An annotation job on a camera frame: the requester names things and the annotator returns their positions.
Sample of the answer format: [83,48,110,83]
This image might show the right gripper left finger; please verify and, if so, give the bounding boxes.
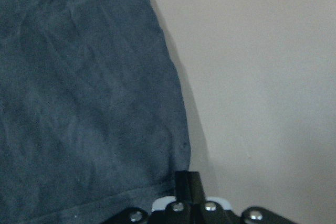
[175,171,190,202]

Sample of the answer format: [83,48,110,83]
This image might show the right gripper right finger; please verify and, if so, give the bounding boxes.
[187,172,206,204]

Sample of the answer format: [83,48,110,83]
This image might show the black graphic t-shirt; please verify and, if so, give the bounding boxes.
[1,0,191,223]

